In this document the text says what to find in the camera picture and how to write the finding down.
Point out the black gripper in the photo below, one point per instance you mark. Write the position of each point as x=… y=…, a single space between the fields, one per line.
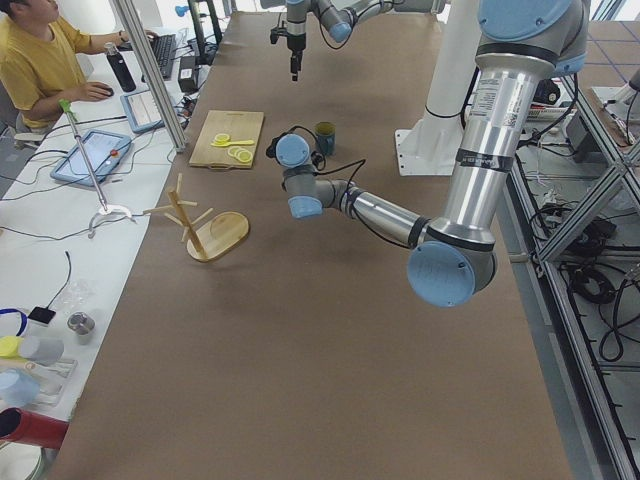
x=296 y=44

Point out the blue-green mug yellow inside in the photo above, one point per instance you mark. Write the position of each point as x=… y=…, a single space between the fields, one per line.
x=325 y=135

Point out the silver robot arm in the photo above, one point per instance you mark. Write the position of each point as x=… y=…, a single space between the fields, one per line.
x=338 y=22
x=452 y=256

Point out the wooden cup rack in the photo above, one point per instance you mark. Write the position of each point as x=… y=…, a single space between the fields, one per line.
x=206 y=239

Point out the small steel cup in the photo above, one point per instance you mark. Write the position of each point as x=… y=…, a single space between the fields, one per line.
x=83 y=326

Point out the grey cup lying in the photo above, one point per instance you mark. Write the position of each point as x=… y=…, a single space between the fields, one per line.
x=42 y=350

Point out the yellow cup lying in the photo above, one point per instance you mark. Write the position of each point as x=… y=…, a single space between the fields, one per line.
x=9 y=346

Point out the light blue cup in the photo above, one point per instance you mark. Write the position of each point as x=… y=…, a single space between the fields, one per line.
x=18 y=388

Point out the wooden cutting board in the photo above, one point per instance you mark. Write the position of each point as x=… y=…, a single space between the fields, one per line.
x=240 y=125

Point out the yellow toy knife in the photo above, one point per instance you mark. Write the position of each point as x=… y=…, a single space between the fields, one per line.
x=238 y=143

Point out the lemon slice on knife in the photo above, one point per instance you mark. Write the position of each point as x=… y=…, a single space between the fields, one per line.
x=221 y=139

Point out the black power adapter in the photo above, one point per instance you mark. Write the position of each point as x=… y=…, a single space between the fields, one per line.
x=188 y=74

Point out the black keyboard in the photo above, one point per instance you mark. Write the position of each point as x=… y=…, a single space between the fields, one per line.
x=163 y=48

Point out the blue-cased tablet standing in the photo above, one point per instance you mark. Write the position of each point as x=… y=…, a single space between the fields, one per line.
x=141 y=111

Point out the black water bottle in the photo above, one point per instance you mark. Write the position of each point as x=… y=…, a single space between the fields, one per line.
x=119 y=67

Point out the blue-cased tablet flat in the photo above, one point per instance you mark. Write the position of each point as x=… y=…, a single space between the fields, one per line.
x=105 y=151

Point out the silver grabber tool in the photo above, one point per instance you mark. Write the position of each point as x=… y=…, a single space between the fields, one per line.
x=106 y=208

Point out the person in yellow shirt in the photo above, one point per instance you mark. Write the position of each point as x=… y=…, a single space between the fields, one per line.
x=39 y=65

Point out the small black square device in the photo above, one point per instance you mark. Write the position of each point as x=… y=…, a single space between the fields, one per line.
x=42 y=315

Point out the clear plastic tray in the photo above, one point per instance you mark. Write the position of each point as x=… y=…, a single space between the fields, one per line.
x=52 y=379

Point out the red cylinder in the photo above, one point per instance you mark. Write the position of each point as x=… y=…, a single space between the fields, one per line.
x=31 y=428

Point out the aluminium frame post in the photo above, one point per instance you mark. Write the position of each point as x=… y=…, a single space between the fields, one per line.
x=150 y=69

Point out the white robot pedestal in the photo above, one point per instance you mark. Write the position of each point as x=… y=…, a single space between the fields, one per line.
x=430 y=147

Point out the aluminium frame structure right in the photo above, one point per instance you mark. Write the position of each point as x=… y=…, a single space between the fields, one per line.
x=571 y=224

